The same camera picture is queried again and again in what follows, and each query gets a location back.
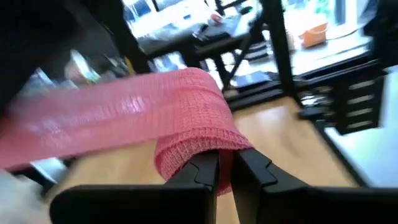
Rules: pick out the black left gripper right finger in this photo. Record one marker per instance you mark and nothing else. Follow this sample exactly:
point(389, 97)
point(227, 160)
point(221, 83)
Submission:
point(295, 205)

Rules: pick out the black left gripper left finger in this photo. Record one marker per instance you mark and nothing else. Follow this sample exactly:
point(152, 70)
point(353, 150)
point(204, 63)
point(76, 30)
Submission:
point(140, 205)

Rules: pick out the pink elastic bandage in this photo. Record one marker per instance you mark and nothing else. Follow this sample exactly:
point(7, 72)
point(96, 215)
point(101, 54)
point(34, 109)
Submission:
point(155, 112)

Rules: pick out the black drawer cabinet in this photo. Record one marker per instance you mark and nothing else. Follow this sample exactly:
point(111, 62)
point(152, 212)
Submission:
point(360, 105)

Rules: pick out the orange container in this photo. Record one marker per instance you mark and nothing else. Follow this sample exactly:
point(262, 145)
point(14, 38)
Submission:
point(314, 35)

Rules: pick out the black desk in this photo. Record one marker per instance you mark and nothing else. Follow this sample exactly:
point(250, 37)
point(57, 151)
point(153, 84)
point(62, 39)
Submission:
point(202, 40)

